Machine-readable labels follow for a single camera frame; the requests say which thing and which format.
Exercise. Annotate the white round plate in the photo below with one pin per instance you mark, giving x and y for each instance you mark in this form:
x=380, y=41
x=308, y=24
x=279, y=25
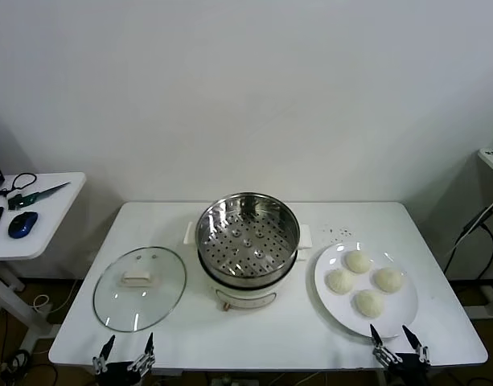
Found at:
x=399, y=313

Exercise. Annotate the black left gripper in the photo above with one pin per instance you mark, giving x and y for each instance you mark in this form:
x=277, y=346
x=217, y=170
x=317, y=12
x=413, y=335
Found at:
x=119, y=376

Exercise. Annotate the blue computer mouse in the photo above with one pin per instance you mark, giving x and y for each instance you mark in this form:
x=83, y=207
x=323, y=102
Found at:
x=23, y=224

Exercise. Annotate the white side table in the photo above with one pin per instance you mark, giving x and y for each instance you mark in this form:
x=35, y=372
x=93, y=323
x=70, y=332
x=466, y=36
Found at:
x=57, y=233

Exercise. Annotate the scattered dark crumbs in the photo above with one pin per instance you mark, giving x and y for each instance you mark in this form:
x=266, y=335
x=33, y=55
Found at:
x=343, y=231

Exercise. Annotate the green flat tool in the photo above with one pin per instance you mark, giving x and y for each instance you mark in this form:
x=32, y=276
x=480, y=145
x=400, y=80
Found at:
x=41, y=195

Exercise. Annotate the white electric cooker pot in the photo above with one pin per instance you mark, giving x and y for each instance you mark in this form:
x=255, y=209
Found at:
x=246, y=299

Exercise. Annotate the white steamed baozi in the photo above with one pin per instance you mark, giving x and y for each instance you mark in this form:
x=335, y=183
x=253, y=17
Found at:
x=358, y=261
x=388, y=279
x=368, y=302
x=339, y=280

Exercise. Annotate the perforated steel steamer basket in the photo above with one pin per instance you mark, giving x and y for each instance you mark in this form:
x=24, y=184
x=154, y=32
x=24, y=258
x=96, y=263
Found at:
x=214, y=225

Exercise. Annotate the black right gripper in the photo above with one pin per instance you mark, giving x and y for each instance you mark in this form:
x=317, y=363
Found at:
x=405, y=372

